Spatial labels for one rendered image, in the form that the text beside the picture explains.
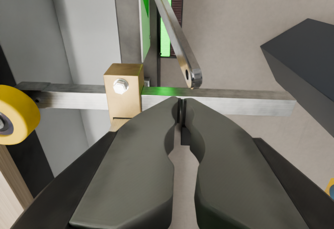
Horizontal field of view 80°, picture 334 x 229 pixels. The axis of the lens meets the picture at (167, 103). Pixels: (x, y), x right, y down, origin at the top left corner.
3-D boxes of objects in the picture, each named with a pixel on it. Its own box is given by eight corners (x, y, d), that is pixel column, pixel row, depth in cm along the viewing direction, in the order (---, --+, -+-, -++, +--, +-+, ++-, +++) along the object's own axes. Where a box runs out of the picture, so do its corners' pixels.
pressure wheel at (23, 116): (30, 54, 33) (-33, 85, 23) (73, 85, 35) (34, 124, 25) (12, 86, 36) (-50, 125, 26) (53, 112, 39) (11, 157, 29)
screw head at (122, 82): (127, 78, 28) (126, 82, 27) (129, 92, 29) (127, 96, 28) (113, 78, 28) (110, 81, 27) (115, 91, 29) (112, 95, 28)
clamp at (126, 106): (146, 63, 32) (142, 76, 28) (149, 130, 39) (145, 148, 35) (108, 62, 32) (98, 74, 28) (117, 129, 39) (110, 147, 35)
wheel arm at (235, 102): (285, 87, 33) (299, 100, 29) (279, 105, 35) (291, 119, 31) (25, 78, 34) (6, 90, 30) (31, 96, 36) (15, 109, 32)
